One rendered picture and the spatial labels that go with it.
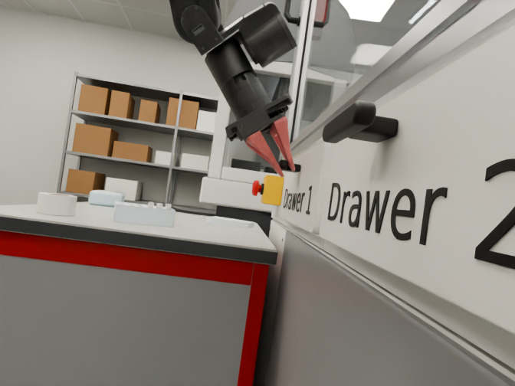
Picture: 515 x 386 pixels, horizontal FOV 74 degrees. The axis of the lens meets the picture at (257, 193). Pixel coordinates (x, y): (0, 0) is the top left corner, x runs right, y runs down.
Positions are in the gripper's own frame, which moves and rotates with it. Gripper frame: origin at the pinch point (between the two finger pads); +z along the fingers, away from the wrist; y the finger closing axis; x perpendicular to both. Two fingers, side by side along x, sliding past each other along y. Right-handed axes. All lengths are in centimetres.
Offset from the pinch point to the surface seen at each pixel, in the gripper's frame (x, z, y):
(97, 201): 57, -18, -47
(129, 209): 23.1, -8.1, -29.8
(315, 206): -11.1, 5.3, -0.7
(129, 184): 360, -67, -117
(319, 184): -11.5, 3.3, 0.8
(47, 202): 19.6, -16.7, -41.9
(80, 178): 359, -99, -162
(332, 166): -15.8, 1.8, 1.9
